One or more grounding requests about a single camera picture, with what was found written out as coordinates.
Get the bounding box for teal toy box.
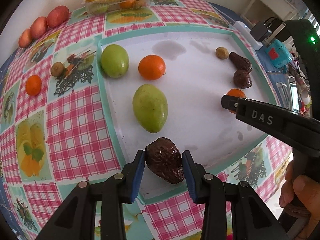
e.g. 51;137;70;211
265;39;293;68

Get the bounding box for green round jujube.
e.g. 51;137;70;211
100;44;129;79

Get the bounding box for person's right hand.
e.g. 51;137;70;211
279;160;320;239

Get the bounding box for middle red apple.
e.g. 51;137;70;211
30;16;48;40

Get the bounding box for small tan longan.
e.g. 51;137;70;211
215;47;229;60

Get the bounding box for white shelf unit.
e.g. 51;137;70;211
241;0;308;24

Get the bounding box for brown kiwi fruit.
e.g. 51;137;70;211
50;62;65;77

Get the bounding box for black power adapter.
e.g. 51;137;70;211
249;22;272;42

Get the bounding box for pink checkered fruit tablecloth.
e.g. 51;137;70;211
1;0;291;239

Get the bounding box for white power strip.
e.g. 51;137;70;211
233;21;263;51

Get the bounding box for left red apple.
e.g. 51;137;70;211
18;29;33;48

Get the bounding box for dark brown wrinkled date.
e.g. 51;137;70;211
145;137;184;184

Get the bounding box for green oval jujube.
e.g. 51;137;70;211
132;84;168;133

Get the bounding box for clear plastic fruit container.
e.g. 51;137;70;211
84;0;152;15

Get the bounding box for right red apple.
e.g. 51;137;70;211
47;5;69;29

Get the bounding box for red apple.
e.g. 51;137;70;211
30;16;48;40
18;29;33;48
47;5;69;29

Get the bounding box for orange tangerine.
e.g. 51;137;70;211
25;75;42;96
138;55;166;81
226;88;247;99

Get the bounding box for blue underlying tablecloth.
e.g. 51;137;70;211
210;2;299;112

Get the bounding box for white tray teal rim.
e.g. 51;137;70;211
96;25;279;205

